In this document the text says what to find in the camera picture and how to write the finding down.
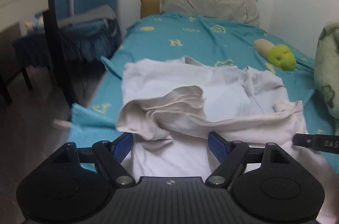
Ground dark blue clothes pile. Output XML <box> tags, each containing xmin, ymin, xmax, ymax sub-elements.
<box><xmin>57</xmin><ymin>4</ymin><xmax>122</xmax><ymax>62</ymax></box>

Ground teal patterned bed sheet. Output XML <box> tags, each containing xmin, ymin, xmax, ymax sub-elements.
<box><xmin>70</xmin><ymin>13</ymin><xmax>338</xmax><ymax>176</ymax></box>

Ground green yellow plush toy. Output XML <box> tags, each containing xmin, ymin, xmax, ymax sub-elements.
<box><xmin>253</xmin><ymin>39</ymin><xmax>296</xmax><ymax>72</ymax></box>

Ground green patterned fluffy blanket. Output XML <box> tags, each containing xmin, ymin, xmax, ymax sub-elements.
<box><xmin>314</xmin><ymin>21</ymin><xmax>339</xmax><ymax>136</ymax></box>

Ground white cloth garment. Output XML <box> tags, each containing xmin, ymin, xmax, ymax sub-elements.
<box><xmin>116</xmin><ymin>58</ymin><xmax>306</xmax><ymax>179</ymax></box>

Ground wooden bed headboard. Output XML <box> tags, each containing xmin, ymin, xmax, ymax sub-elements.
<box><xmin>140</xmin><ymin>0</ymin><xmax>160</xmax><ymax>18</ymax></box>

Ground grey beige pillow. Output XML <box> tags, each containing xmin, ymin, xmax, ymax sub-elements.
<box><xmin>160</xmin><ymin>0</ymin><xmax>260</xmax><ymax>27</ymax></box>

